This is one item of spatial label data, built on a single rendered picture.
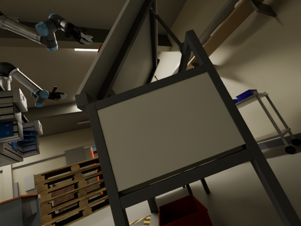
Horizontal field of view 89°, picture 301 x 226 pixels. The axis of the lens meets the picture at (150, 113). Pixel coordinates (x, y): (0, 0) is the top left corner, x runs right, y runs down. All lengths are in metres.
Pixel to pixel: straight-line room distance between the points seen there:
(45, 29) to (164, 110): 0.96
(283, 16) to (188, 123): 2.84
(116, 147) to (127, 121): 0.11
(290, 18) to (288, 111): 1.36
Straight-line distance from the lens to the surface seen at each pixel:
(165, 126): 0.64
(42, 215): 3.43
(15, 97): 1.15
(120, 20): 0.96
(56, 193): 6.04
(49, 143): 10.25
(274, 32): 3.31
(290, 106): 3.20
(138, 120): 0.65
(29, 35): 1.47
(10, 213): 3.80
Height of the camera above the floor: 0.48
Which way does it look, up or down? 17 degrees up
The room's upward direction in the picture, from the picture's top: 20 degrees counter-clockwise
